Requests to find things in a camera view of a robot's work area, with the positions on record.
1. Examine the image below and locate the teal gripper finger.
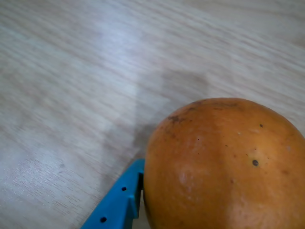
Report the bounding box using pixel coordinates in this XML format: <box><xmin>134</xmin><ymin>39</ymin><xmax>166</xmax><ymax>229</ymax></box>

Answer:
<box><xmin>80</xmin><ymin>158</ymin><xmax>146</xmax><ymax>229</ymax></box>

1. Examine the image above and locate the orange with dark specks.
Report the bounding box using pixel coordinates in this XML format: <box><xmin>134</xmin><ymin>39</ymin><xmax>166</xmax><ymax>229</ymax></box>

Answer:
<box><xmin>143</xmin><ymin>97</ymin><xmax>305</xmax><ymax>229</ymax></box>

